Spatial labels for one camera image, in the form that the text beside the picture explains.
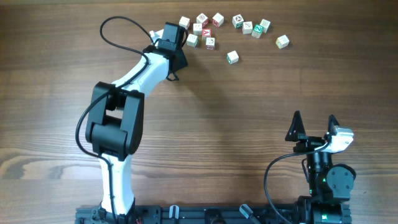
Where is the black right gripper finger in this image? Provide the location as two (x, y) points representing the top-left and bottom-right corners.
(328, 114), (340, 134)
(285, 111), (307, 142)

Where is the white block green side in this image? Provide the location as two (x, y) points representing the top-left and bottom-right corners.
(226, 50), (239, 64)

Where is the white block plain picture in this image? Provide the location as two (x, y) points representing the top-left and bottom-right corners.
(242, 21), (253, 34)

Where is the green letter Z block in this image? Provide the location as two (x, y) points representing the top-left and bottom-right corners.
(251, 24), (264, 38)

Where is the white block blue side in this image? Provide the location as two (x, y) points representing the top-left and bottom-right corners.
(259, 19), (271, 33)

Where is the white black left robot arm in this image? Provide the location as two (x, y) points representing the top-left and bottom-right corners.
(85, 22), (188, 219)

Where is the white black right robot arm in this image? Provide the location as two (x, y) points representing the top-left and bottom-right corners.
(285, 111), (356, 224)

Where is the white block far left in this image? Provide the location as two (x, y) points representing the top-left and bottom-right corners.
(179, 16), (190, 30)

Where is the white block green edge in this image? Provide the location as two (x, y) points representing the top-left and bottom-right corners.
(186, 34), (198, 47)

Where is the plain white wooden block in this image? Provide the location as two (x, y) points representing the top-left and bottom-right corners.
(193, 23), (203, 36)

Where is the red letter A block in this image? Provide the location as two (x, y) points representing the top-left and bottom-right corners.
(201, 29), (211, 41)

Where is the white block red picture top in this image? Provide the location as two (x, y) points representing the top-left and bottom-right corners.
(196, 13), (208, 27)

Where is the white block red number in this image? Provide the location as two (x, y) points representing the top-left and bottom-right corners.
(205, 37), (215, 50)

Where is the white block red letter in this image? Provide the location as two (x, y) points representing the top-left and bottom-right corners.
(212, 12), (224, 27)

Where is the white block green panda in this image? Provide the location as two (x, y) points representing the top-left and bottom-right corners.
(232, 14), (244, 29)

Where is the white block yellow side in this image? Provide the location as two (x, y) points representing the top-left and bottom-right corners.
(275, 35), (290, 49)

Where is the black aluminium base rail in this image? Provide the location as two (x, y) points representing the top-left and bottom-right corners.
(75, 203), (353, 224)

